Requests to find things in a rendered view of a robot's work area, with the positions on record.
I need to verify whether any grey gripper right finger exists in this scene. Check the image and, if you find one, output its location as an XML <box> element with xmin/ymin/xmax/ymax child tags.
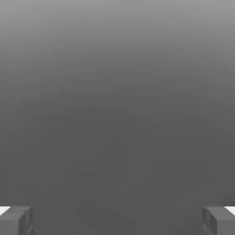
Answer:
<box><xmin>201</xmin><ymin>206</ymin><xmax>235</xmax><ymax>235</ymax></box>

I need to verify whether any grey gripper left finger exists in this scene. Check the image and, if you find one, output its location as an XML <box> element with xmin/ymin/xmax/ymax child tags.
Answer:
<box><xmin>0</xmin><ymin>206</ymin><xmax>35</xmax><ymax>235</ymax></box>

